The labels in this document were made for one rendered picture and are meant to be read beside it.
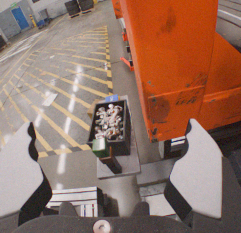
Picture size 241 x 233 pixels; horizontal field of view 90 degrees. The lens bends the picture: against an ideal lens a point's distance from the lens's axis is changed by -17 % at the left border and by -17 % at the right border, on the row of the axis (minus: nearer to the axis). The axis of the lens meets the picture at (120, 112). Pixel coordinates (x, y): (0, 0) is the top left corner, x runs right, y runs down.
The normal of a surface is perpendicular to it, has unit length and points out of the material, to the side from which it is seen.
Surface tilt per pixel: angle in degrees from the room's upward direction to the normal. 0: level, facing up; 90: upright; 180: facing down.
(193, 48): 90
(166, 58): 90
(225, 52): 90
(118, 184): 0
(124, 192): 0
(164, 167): 0
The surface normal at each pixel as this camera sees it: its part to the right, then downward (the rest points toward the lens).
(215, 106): 0.08, 0.73
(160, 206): -0.22, -0.65
